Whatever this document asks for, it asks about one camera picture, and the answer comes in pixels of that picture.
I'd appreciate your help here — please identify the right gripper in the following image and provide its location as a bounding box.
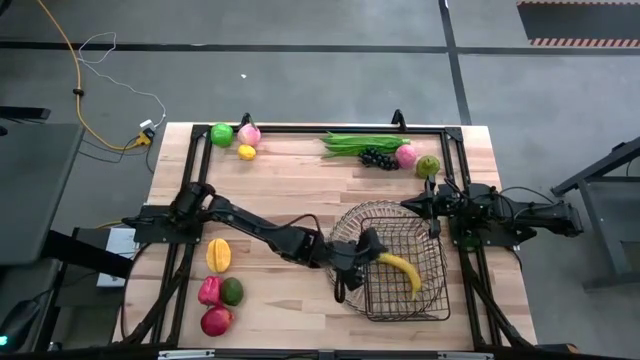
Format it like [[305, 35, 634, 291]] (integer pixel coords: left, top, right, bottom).
[[400, 174, 474, 240]]

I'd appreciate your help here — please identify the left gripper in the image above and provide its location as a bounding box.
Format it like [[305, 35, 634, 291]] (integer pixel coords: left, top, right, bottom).
[[319, 227, 389, 292]]

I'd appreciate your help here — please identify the yellow banana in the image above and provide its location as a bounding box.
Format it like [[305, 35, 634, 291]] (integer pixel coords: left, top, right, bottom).
[[375, 252, 424, 301]]

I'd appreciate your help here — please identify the green pear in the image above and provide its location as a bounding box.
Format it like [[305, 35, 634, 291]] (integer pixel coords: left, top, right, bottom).
[[415, 154, 442, 180]]

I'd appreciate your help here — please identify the pink peach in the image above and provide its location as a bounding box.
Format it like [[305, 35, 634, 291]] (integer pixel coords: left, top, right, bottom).
[[236, 123, 262, 148], [394, 143, 419, 170]]

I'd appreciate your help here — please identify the black grape bunch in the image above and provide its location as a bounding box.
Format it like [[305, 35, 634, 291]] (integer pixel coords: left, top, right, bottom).
[[357, 146, 401, 172]]

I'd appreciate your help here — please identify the green bean bunch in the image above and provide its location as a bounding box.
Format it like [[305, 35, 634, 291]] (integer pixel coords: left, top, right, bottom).
[[319, 131, 412, 160]]

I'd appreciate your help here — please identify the green avocado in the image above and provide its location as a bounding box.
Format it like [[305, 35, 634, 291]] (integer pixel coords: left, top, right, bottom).
[[220, 276, 245, 307]]

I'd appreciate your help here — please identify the yellow starfruit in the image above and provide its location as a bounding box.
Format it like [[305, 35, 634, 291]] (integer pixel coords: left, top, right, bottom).
[[205, 238, 233, 274]]

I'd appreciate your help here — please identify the red bell pepper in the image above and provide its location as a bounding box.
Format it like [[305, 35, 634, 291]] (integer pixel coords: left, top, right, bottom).
[[197, 275, 225, 307]]

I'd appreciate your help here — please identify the red apple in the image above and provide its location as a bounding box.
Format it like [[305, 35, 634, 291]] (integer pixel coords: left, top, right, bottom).
[[200, 305, 235, 338]]

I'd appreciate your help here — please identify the green apple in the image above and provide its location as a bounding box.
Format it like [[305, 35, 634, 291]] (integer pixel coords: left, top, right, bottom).
[[209, 122, 235, 149]]

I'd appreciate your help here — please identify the round woven placemat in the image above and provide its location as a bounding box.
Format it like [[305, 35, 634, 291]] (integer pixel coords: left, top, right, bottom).
[[324, 199, 449, 317]]

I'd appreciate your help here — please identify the black hazard-striped floor mat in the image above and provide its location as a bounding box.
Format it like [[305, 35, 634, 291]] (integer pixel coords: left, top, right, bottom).
[[516, 0, 640, 49]]

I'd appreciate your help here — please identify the white box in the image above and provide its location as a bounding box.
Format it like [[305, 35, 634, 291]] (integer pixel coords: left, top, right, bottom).
[[97, 227, 139, 289]]

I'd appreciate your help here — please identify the black desk leg beam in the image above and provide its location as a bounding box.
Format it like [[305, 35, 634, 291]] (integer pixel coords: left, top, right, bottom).
[[42, 227, 135, 280]]

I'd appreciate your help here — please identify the grey desk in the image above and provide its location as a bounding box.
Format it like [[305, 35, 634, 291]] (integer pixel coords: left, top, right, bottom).
[[0, 122, 85, 266]]

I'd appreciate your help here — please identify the black computer mouse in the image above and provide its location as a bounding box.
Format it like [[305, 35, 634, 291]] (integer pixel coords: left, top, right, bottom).
[[0, 297, 41, 351]]

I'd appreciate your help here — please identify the black flat bar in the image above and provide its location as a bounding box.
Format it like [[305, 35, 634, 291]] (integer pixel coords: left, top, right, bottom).
[[0, 106, 52, 122]]

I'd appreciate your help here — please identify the black wire basket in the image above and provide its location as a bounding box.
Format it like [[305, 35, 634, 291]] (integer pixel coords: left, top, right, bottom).
[[358, 215, 451, 322]]

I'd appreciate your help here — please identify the black aluminium table frame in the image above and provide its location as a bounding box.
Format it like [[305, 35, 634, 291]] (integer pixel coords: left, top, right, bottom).
[[112, 122, 539, 360]]

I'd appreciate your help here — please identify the silver metal bracket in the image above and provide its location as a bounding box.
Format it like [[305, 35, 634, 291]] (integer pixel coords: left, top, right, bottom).
[[437, 351, 494, 360], [157, 349, 216, 360]]

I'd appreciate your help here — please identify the black desk frame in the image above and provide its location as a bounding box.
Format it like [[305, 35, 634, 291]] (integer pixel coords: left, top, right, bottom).
[[549, 134, 640, 291]]

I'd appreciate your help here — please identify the thin white cable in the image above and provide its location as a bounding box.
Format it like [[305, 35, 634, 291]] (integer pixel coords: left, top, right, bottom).
[[76, 31, 168, 129]]

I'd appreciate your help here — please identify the yellow extension cable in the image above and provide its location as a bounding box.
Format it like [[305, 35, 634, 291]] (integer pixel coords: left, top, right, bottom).
[[35, 0, 151, 151]]

